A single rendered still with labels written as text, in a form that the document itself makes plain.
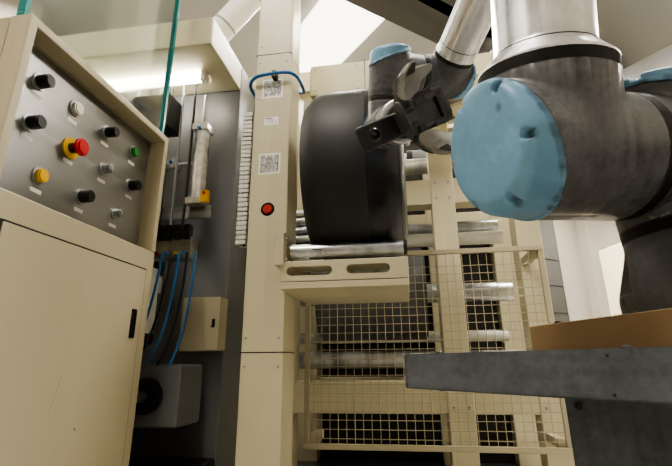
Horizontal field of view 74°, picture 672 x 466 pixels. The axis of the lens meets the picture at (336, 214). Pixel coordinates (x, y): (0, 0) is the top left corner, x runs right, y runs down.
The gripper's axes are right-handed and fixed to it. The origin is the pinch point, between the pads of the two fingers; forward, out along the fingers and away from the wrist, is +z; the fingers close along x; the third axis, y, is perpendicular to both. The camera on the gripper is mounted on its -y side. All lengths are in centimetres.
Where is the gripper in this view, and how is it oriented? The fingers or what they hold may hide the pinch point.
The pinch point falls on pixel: (430, 109)
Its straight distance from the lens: 72.2
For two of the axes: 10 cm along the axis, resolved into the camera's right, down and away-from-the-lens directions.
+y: 8.8, -4.6, 1.1
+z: 1.5, 0.7, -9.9
